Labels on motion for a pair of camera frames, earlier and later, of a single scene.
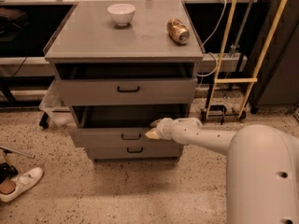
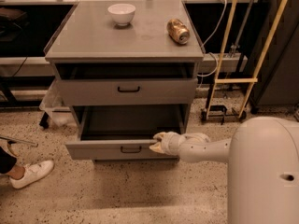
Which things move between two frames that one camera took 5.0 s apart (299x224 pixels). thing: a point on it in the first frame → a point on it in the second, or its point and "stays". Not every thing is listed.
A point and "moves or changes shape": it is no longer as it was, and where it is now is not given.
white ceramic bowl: [121, 13] stays
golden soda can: [177, 31] stays
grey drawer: [121, 124] moves or changes shape
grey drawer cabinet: [121, 64] stays
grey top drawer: [126, 84] stays
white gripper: [164, 129] → [170, 143]
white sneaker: [11, 189] → [33, 174]
